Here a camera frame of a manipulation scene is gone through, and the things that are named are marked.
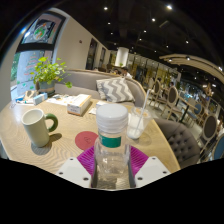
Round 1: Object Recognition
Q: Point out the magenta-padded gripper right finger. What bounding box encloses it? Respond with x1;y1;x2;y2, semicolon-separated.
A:
128;145;172;189

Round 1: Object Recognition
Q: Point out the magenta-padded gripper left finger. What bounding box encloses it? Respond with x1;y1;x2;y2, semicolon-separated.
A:
55;145;98;189

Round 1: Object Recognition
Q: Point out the clear plastic water bottle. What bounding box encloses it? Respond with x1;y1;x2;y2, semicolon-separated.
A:
93;103;132;190

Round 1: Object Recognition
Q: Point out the flat round red coaster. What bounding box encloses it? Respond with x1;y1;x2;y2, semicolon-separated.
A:
74;130;99;151

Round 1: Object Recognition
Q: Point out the dark grey tufted armchair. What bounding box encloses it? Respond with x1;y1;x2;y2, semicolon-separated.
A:
154;117;203;169

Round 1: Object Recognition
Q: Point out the clear plastic cup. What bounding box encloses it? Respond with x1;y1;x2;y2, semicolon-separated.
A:
126;106;153;140

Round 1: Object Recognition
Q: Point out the white cardboard tissue box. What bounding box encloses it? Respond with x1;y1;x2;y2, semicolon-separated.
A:
66;93;92;117

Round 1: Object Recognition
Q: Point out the white drinking straw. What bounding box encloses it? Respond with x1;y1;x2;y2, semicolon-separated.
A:
136;88;152;134

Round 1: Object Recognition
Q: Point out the printed leaflet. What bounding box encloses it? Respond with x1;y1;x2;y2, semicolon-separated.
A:
46;94;78;107

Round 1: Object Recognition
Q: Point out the group of dining chairs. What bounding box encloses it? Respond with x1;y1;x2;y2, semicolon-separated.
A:
146;78;224;161

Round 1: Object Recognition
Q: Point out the small light blue box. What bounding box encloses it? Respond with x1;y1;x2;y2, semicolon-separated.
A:
32;92;49;106

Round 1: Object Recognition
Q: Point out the grey chevron pillow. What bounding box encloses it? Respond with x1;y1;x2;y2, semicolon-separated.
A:
95;77;136;103

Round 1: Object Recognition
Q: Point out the grey curved sofa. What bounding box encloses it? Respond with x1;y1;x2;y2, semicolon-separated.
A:
54;68;148;108

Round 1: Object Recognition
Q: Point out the person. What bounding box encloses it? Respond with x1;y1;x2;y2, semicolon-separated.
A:
120;66;134;80

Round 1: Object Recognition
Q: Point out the potted green plant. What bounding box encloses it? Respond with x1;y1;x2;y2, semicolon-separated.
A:
29;56;74;98

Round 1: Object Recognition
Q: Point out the group of ceiling lights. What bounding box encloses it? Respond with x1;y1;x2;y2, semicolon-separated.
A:
101;3;224;73

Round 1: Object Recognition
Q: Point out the white mug with green handle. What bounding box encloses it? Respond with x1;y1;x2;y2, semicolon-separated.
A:
21;108;59;148

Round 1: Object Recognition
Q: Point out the framed wall poster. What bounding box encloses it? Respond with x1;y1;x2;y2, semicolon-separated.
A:
20;13;66;46

